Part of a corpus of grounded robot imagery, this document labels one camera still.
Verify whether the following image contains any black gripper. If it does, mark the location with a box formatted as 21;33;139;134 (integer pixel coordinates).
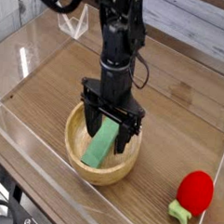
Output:
81;60;145;154

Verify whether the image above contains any green rectangular block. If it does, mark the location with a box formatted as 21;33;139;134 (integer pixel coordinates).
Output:
81;118;119;168

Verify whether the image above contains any brown wooden bowl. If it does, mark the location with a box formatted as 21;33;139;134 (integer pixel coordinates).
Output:
64;103;142;186

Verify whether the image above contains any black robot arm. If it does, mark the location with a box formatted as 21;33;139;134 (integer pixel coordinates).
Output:
81;0;146;153

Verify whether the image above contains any clear acrylic fence panel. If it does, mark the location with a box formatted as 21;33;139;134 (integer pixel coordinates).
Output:
0;102;134;224

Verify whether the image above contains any red plush radish toy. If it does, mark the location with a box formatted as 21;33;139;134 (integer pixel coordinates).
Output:
168;170;215;224

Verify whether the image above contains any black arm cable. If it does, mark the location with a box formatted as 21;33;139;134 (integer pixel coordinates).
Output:
127;50;152;91

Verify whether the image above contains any clear acrylic corner bracket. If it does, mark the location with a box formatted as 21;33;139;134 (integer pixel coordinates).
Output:
58;5;89;40

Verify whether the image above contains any black metal table frame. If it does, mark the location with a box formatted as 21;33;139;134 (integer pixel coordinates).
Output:
0;183;39;224

